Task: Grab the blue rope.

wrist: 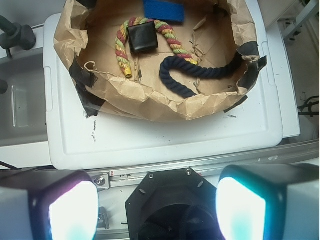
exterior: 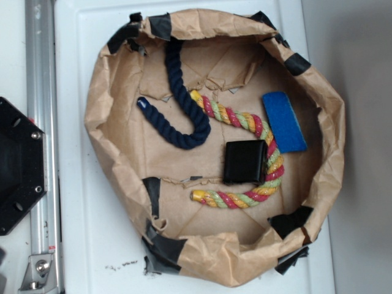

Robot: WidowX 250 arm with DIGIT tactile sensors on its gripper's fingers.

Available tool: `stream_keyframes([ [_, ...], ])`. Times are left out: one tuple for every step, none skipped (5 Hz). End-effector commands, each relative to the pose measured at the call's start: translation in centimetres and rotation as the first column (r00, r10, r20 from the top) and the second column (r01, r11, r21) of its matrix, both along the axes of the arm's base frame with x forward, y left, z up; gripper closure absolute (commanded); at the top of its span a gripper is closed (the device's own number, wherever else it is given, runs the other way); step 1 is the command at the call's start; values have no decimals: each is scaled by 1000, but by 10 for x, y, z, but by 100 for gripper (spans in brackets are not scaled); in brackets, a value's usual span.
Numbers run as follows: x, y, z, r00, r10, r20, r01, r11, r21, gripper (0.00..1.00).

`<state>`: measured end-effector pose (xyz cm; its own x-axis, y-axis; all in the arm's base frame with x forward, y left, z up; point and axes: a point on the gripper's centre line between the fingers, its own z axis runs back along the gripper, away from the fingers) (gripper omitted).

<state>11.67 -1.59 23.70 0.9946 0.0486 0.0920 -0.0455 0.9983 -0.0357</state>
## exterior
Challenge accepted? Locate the dark blue rope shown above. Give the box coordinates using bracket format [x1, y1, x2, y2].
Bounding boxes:
[136, 39, 212, 151]

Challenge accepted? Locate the brown paper bag bin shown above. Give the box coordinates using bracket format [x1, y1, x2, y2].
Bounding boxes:
[85, 9, 345, 287]

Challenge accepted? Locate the black square box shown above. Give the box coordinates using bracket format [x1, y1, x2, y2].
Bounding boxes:
[223, 140, 268, 184]

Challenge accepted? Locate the blue sponge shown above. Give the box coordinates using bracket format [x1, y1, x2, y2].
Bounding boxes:
[262, 91, 307, 153]

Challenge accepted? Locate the white tray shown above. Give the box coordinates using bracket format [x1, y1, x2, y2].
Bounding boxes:
[55, 1, 335, 293]

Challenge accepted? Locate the pink green yellow rope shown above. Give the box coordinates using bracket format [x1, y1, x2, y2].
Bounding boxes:
[189, 89, 285, 210]

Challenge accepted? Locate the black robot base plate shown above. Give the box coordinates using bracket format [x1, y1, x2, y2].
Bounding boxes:
[0, 97, 46, 236]

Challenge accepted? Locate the aluminium frame rail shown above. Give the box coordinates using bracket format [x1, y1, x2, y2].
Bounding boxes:
[20, 1, 65, 293]

